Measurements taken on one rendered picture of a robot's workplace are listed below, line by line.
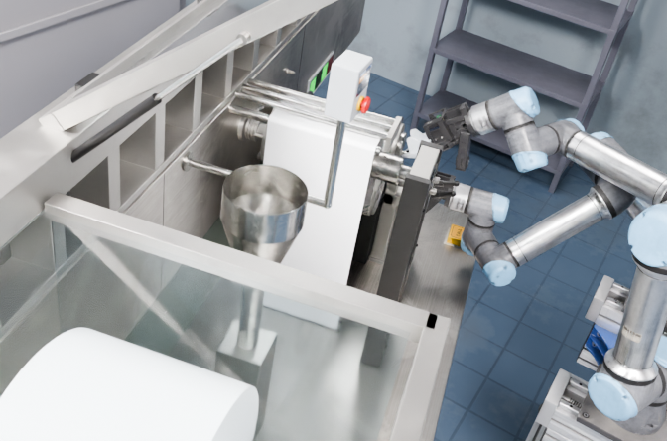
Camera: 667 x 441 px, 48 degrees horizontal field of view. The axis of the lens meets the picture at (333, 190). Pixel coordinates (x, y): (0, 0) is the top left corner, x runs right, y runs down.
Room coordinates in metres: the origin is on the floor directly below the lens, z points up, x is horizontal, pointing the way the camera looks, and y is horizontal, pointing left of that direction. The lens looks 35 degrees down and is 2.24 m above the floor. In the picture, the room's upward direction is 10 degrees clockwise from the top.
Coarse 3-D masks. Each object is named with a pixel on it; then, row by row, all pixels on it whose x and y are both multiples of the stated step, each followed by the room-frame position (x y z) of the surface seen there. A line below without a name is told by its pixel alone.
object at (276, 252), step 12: (240, 204) 1.04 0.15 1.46; (252, 204) 1.05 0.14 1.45; (264, 204) 1.05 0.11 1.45; (276, 204) 1.05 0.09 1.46; (288, 204) 1.05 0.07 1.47; (228, 240) 0.96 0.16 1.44; (240, 240) 0.93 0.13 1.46; (288, 240) 0.94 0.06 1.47; (252, 252) 0.93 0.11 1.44; (264, 252) 0.93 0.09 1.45; (276, 252) 0.94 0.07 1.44
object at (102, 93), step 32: (288, 0) 0.80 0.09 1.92; (320, 0) 0.80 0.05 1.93; (160, 32) 1.19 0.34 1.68; (224, 32) 0.82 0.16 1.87; (256, 32) 0.81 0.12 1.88; (128, 64) 1.06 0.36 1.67; (160, 64) 0.83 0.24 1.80; (192, 64) 0.83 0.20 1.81; (96, 96) 0.85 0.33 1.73; (128, 96) 0.84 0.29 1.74; (160, 96) 0.82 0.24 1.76; (64, 128) 0.86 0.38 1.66
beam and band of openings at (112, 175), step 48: (240, 48) 1.54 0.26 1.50; (144, 96) 1.04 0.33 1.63; (192, 96) 1.24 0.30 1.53; (0, 144) 0.81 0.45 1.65; (48, 144) 0.83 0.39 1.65; (144, 144) 1.09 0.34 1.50; (0, 192) 0.71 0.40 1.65; (48, 192) 0.79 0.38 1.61; (96, 192) 0.94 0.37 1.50; (0, 240) 0.69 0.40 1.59
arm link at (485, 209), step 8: (472, 192) 1.68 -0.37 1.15; (480, 192) 1.68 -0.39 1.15; (488, 192) 1.69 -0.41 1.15; (472, 200) 1.66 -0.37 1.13; (480, 200) 1.66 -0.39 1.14; (488, 200) 1.66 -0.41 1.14; (496, 200) 1.67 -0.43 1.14; (504, 200) 1.67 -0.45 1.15; (472, 208) 1.65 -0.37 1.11; (480, 208) 1.65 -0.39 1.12; (488, 208) 1.65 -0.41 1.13; (496, 208) 1.65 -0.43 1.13; (504, 208) 1.65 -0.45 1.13; (472, 216) 1.66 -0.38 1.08; (480, 216) 1.65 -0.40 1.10; (488, 216) 1.64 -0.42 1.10; (496, 216) 1.64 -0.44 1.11; (504, 216) 1.64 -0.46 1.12; (480, 224) 1.65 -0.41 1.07; (488, 224) 1.65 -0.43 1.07
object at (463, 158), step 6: (462, 132) 1.63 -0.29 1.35; (468, 132) 1.62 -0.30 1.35; (462, 138) 1.62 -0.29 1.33; (468, 138) 1.62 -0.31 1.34; (462, 144) 1.62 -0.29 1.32; (468, 144) 1.63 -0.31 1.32; (462, 150) 1.62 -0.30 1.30; (468, 150) 1.64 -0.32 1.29; (462, 156) 1.62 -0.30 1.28; (468, 156) 1.65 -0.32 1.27; (456, 162) 1.63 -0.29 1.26; (462, 162) 1.62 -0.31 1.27; (468, 162) 1.63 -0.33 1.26; (456, 168) 1.62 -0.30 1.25; (462, 168) 1.62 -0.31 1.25
